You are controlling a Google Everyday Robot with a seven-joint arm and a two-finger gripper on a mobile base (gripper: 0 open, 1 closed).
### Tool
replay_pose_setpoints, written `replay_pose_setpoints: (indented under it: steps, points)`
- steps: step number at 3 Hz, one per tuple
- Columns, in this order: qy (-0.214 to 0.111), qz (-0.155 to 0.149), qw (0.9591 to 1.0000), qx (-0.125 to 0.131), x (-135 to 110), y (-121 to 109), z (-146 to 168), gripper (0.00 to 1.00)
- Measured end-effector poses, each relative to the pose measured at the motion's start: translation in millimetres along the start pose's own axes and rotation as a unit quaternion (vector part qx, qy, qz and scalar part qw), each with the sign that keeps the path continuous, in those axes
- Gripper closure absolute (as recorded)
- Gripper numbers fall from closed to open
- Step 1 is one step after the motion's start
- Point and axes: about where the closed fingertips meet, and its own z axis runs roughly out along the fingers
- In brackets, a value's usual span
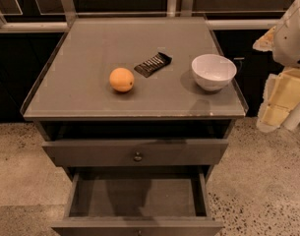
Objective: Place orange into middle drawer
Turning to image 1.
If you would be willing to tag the white bowl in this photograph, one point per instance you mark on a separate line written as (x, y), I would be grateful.
(213, 72)

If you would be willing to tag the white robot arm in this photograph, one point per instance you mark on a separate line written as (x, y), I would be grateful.
(281, 106)

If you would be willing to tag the top grey drawer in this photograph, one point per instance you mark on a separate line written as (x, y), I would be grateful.
(93, 153)

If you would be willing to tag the round top drawer knob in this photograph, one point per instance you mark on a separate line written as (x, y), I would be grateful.
(138, 157)

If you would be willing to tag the grey drawer cabinet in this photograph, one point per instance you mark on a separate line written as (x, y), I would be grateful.
(121, 113)

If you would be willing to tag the open middle grey drawer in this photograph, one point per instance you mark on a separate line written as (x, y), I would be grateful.
(158, 205)

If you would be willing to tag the metal railing frame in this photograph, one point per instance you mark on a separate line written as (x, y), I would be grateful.
(57, 15)

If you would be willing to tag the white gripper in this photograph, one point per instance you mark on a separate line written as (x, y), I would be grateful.
(291, 38)

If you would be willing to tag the orange fruit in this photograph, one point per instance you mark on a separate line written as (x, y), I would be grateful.
(121, 79)

